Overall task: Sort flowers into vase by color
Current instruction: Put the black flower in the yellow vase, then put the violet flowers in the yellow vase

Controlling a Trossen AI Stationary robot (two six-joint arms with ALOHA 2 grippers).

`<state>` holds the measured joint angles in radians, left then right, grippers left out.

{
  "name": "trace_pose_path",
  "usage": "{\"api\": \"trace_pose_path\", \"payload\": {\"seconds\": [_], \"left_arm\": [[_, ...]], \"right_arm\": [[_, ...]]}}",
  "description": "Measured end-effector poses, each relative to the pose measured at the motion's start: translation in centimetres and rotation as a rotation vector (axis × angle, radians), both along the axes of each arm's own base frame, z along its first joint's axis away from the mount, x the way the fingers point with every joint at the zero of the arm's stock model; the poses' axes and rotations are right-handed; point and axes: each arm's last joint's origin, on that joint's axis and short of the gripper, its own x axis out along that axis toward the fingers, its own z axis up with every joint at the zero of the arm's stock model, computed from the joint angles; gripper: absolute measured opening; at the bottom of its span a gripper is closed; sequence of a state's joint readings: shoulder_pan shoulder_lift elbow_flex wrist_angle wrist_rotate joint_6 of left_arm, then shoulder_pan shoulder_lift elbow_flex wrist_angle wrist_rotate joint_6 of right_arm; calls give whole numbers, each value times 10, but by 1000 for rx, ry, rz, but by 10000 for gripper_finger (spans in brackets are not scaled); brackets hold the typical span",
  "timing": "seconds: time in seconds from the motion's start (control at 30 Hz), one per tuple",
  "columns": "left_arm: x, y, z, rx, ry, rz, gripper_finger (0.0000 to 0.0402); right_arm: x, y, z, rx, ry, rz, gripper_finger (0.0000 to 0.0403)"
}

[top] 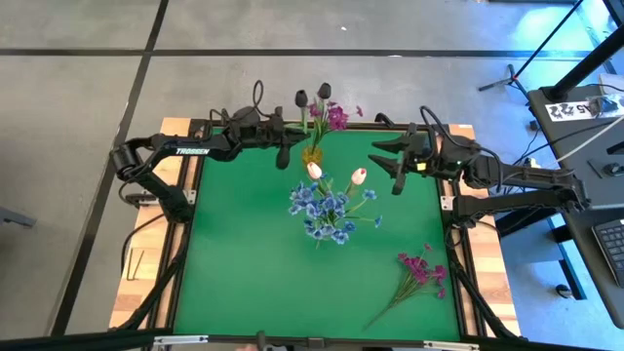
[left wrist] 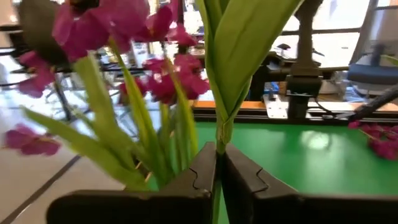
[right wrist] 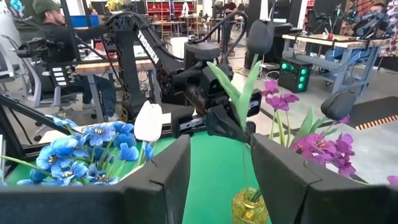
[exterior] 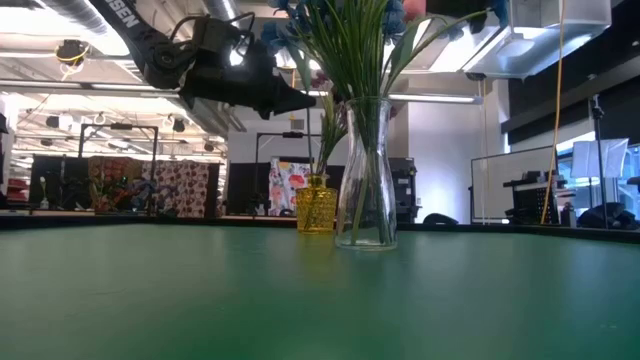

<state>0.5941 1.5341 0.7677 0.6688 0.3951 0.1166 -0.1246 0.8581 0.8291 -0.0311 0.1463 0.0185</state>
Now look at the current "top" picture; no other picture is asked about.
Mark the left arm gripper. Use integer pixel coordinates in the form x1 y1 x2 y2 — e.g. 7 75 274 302
260 105 312 171

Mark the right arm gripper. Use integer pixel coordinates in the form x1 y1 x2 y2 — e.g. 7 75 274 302
368 121 482 196

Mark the black artificial tulip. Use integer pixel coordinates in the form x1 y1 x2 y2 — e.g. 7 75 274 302
285 89 316 155
315 81 333 147

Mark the pale pink artificial tulip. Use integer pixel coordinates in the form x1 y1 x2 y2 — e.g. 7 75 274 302
343 167 369 196
305 161 327 194

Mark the magenta artificial flower bunch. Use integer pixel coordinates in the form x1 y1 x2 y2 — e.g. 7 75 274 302
364 242 449 331
306 98 365 152

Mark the blue artificial flower bunch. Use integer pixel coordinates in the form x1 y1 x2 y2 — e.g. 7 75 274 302
316 187 384 247
287 179 332 240

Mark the yellow glass vase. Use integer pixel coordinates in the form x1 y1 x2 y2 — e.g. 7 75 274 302
300 144 324 168

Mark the black tripod stand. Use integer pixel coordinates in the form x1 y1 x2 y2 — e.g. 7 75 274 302
477 0 586 101

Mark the green table mat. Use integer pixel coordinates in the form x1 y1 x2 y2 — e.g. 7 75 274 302
173 124 462 340

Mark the white printed label sheet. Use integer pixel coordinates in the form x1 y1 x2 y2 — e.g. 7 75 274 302
544 99 602 123

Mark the dark grey desk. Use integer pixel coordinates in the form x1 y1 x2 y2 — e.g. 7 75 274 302
527 85 624 331

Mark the black desk leg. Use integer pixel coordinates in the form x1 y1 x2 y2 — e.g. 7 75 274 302
545 214 589 301

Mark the black computer keyboard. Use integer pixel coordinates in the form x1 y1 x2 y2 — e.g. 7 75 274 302
591 217 624 289

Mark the grey furniture leg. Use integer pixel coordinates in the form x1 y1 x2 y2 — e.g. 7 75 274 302
0 207 38 229

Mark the black rig beam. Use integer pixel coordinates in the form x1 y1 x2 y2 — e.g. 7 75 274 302
0 329 172 351

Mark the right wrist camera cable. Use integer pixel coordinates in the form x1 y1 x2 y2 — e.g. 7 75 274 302
418 104 504 191

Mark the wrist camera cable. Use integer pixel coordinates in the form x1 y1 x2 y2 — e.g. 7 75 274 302
418 104 504 191
251 79 267 116

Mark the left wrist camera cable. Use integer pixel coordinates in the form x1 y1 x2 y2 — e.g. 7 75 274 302
251 79 267 116

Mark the black metal table frame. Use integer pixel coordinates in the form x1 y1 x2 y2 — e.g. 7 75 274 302
145 118 488 350

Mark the aluminium corner bracket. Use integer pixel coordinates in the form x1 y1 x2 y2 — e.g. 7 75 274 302
152 333 210 347
422 340 482 351

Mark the white cable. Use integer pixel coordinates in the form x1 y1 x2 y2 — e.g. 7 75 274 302
555 115 624 163

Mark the black camera stand pole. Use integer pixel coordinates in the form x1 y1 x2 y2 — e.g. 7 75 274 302
544 23 624 102

